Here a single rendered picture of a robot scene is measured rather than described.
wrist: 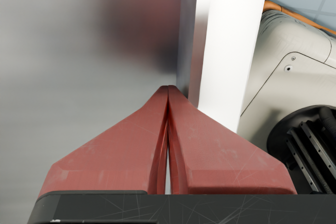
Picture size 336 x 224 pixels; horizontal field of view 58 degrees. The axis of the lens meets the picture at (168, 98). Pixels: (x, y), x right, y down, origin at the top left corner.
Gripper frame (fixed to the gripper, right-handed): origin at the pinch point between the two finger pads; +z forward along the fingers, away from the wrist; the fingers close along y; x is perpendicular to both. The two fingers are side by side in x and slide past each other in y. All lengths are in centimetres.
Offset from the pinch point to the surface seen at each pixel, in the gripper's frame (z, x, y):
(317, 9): 95, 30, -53
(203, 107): 2.6, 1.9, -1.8
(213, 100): 2.7, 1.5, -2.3
